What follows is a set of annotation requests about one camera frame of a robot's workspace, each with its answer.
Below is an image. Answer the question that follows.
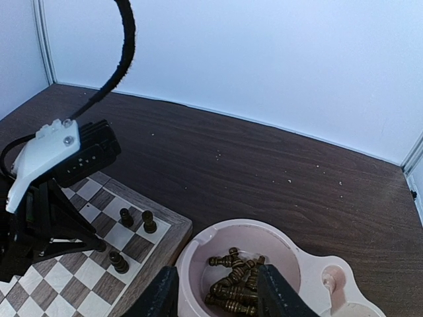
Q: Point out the wooden chess board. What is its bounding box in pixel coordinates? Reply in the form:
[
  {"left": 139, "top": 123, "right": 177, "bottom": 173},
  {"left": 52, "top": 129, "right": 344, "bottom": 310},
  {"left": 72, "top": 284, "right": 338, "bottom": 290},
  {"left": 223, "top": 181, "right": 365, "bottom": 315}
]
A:
[{"left": 1, "top": 172, "right": 192, "bottom": 316}]

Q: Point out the dark pawn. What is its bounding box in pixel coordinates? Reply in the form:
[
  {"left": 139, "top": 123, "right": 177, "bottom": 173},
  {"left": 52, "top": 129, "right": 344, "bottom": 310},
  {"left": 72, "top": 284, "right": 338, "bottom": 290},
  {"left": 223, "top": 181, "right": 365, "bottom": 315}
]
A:
[{"left": 120, "top": 208, "right": 134, "bottom": 228}]

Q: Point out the pink plastic double bowl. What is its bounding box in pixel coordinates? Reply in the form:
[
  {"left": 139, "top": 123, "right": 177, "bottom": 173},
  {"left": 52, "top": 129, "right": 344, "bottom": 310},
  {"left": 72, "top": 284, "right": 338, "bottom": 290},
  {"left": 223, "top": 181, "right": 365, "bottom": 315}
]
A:
[{"left": 176, "top": 219, "right": 384, "bottom": 316}]

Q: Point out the aluminium frame post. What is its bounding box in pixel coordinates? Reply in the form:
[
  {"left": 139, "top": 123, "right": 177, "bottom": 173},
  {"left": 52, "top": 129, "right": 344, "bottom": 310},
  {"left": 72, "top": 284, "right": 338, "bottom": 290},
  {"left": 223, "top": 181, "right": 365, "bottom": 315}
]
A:
[
  {"left": 401, "top": 133, "right": 423, "bottom": 178},
  {"left": 32, "top": 0, "right": 57, "bottom": 85}
]

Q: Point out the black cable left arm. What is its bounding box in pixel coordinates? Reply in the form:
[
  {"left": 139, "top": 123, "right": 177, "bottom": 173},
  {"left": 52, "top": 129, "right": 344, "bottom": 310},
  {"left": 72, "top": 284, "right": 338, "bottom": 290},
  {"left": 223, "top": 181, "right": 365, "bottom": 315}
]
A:
[{"left": 69, "top": 0, "right": 137, "bottom": 123}]

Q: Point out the aluminium frame post left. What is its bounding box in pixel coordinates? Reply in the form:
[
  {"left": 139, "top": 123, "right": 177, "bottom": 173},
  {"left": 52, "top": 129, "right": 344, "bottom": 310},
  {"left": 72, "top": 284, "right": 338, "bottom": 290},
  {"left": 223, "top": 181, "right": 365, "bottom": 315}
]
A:
[{"left": 32, "top": 0, "right": 57, "bottom": 85}]

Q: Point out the dark chess pieces pile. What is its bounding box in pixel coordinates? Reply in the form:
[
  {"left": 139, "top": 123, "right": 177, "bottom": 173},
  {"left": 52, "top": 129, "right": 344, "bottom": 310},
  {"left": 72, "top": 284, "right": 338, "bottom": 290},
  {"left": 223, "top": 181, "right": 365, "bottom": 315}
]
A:
[{"left": 204, "top": 247, "right": 266, "bottom": 316}]

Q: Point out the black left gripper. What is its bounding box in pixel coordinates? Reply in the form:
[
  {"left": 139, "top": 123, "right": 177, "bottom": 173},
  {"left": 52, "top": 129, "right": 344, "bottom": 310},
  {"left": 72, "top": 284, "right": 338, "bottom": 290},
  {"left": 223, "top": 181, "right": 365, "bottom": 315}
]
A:
[{"left": 0, "top": 119, "right": 122, "bottom": 285}]

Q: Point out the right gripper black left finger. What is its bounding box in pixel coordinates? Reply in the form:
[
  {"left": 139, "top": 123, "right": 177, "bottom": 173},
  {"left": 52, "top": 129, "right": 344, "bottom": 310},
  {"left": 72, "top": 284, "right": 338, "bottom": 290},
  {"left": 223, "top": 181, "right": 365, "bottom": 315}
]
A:
[{"left": 122, "top": 266, "right": 179, "bottom": 317}]

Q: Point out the aluminium frame post right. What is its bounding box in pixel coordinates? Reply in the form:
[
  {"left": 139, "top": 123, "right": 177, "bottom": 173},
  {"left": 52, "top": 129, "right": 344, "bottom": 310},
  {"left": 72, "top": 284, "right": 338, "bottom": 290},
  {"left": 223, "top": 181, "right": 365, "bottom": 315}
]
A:
[{"left": 401, "top": 133, "right": 423, "bottom": 178}]

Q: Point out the dark chess piece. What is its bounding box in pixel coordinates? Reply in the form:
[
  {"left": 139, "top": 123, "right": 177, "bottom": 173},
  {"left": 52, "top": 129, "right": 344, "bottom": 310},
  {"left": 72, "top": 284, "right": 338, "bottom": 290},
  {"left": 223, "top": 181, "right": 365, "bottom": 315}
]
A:
[
  {"left": 108, "top": 251, "right": 130, "bottom": 274},
  {"left": 141, "top": 210, "right": 157, "bottom": 234}
]

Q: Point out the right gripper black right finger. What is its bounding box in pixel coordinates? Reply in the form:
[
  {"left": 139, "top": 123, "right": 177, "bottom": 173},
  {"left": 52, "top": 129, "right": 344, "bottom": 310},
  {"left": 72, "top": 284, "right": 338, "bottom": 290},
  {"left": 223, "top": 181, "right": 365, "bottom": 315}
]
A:
[{"left": 257, "top": 264, "right": 319, "bottom": 317}]

